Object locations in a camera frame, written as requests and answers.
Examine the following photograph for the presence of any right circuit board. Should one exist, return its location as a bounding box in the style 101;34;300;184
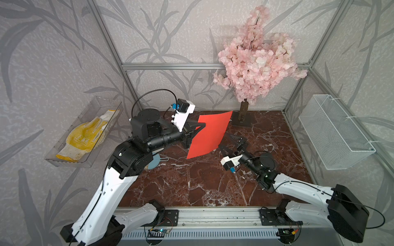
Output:
276;228;300;237

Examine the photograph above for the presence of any circuit board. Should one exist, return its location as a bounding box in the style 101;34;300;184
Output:
276;228;300;237
147;228;173;238

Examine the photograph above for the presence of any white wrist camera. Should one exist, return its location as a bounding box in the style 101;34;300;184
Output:
171;98;196;132
220;155;242;173

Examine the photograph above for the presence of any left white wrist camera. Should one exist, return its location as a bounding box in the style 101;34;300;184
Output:
171;98;196;132

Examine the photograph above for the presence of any white wire mesh basket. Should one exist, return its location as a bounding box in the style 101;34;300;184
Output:
299;94;376;170

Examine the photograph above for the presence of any left circuit board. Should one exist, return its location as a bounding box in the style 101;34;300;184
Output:
147;228;173;238

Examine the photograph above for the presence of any aluminium frame corner post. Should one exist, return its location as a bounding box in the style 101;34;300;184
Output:
87;0;143;110

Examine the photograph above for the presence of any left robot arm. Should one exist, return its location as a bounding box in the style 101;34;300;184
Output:
60;101;205;246

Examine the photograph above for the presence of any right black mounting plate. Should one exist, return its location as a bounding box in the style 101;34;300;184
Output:
259;207;303;227

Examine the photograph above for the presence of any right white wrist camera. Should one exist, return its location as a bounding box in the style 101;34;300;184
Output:
220;155;242;173

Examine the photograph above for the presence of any horizontal aluminium back bar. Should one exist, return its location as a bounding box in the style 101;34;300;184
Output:
122;63;225;71

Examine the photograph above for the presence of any black mounting plate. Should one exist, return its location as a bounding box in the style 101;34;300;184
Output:
153;209;179;227
259;207;303;227

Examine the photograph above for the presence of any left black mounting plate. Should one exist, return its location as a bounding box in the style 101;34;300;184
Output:
153;209;179;227

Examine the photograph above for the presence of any pink cherry blossom tree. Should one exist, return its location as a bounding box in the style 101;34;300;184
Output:
213;5;307;126

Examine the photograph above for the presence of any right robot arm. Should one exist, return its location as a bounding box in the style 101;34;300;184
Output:
217;134;369;243

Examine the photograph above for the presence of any light blue straw brush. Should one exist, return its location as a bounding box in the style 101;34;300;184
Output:
145;153;169;170

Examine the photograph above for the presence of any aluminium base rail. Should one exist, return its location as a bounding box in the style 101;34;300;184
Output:
113;206;349;230

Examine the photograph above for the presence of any right aluminium corner post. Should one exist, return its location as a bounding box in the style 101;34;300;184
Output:
282;0;353;114

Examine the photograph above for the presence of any clear plastic wall tray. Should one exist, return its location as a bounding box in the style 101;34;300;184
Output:
45;96;123;168

